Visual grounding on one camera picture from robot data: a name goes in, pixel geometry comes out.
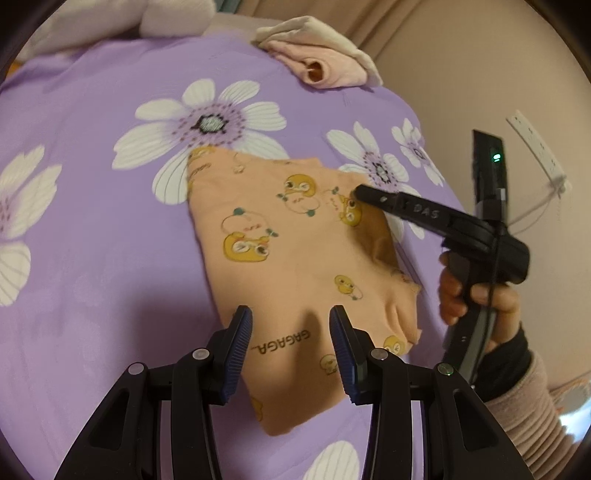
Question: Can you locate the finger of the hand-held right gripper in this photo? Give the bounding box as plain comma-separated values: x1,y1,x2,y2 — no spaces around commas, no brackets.
351,185,491,240

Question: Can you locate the person's right forearm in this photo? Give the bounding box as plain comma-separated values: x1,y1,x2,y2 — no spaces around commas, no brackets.
475,323,568,480

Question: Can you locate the white fleece cloth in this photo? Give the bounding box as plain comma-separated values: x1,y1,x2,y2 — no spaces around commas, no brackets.
28,0,218,56

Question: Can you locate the person's right hand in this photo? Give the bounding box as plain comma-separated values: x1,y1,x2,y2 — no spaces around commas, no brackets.
438,251,523,352

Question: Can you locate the pile of mixed clothes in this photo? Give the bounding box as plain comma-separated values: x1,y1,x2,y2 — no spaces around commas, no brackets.
252,15,384,86

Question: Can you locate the white power strip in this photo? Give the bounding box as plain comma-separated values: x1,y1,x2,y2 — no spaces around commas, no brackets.
505,110,572,195

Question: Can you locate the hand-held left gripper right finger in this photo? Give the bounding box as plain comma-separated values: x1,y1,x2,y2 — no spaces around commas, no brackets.
329,305,534,480

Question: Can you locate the orange cartoon print garment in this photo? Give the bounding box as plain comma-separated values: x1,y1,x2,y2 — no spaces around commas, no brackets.
185,148,423,437

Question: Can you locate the white cable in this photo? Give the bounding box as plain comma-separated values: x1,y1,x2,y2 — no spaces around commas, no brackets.
508,185,564,232

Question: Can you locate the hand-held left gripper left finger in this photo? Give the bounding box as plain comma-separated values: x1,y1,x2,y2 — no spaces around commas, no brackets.
54,305,254,480

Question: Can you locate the purple floral bed sheet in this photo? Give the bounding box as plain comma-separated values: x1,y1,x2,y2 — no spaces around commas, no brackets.
0,34,467,480

